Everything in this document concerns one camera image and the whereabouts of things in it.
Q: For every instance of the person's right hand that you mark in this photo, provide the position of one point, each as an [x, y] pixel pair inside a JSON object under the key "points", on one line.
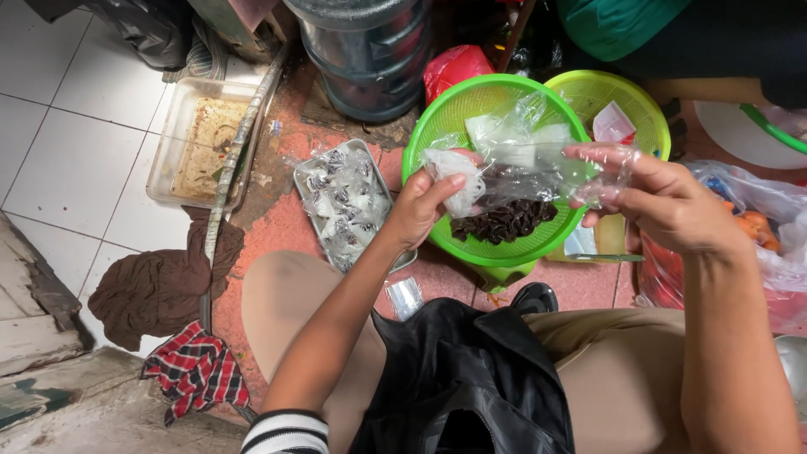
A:
{"points": [[668, 202]]}

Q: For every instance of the person's left hand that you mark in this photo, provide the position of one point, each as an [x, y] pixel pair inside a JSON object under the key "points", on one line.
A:
{"points": [[410, 214]]}

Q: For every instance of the clear plastic bag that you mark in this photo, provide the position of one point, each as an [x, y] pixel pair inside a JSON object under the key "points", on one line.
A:
{"points": [[536, 170]]}

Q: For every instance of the white noodle bundle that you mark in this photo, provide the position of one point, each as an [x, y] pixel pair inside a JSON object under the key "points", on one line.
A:
{"points": [[457, 183]]}

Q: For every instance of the heap of small filled packets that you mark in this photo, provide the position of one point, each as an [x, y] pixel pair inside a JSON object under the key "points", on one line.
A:
{"points": [[347, 202]]}

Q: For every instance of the yellow cutting board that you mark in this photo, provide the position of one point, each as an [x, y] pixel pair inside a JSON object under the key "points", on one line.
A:
{"points": [[610, 236]]}

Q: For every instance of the small clear plastic wrappers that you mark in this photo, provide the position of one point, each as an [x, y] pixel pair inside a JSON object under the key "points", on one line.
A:
{"points": [[405, 297]]}

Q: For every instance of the knife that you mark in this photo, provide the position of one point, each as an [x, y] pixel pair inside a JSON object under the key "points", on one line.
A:
{"points": [[605, 257]]}

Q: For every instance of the white basin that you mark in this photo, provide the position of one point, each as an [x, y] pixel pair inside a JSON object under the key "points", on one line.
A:
{"points": [[725, 139]]}

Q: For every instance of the green plastic basket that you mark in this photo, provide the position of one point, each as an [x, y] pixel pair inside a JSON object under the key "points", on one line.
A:
{"points": [[492, 252]]}

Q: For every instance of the pile of black mushrooms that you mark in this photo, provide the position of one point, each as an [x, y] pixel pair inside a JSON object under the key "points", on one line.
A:
{"points": [[504, 220]]}

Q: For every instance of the white packet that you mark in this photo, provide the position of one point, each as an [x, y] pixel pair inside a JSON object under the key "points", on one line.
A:
{"points": [[613, 125]]}

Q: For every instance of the yellow-green plastic basket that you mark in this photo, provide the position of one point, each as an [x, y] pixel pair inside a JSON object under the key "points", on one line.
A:
{"points": [[643, 107]]}

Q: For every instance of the small green stool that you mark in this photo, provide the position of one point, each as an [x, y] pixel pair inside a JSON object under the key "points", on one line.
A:
{"points": [[501, 277]]}

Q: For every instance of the metal tray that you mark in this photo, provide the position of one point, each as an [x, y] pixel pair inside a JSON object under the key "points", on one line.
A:
{"points": [[302, 183]]}

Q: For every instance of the clear bag of vegetables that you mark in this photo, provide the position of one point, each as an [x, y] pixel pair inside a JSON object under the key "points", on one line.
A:
{"points": [[775, 265]]}

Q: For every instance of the green basket rim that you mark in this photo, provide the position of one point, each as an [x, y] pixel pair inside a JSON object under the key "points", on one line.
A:
{"points": [[772, 129]]}

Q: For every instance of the black shoe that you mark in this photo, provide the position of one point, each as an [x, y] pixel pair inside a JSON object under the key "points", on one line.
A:
{"points": [[536, 297]]}

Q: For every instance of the red plastic bag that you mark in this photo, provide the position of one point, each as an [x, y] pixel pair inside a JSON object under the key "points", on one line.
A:
{"points": [[454, 69]]}

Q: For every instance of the large water jug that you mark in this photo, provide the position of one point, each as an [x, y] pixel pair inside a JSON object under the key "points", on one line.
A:
{"points": [[372, 57]]}

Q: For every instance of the black plastic bag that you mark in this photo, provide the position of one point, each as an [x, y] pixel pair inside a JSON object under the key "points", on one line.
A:
{"points": [[460, 378]]}

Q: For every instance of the person's beige trousers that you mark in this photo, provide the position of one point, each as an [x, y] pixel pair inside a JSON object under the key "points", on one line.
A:
{"points": [[624, 378]]}

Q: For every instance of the grey pipe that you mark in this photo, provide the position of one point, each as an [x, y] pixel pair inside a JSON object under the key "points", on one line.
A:
{"points": [[230, 170]]}

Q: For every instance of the metal bowl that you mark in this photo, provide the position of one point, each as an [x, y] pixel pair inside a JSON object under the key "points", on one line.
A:
{"points": [[795, 369]]}

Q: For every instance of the clear plastic container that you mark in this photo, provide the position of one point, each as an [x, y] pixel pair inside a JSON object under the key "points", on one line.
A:
{"points": [[202, 145]]}

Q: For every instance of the striped sleeve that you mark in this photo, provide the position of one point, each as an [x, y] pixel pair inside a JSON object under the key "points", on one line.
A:
{"points": [[287, 434]]}

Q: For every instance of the green checked cloth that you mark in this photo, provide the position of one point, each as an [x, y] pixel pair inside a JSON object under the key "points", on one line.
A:
{"points": [[202, 60]]}

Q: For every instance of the brown cloth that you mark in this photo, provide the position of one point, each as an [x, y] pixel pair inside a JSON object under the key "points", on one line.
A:
{"points": [[157, 290]]}

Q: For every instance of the red plaid cloth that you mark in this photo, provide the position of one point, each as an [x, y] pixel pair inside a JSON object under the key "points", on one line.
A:
{"points": [[195, 372]]}

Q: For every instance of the dark plastic sack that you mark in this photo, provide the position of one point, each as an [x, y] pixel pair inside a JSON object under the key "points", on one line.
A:
{"points": [[138, 28]]}

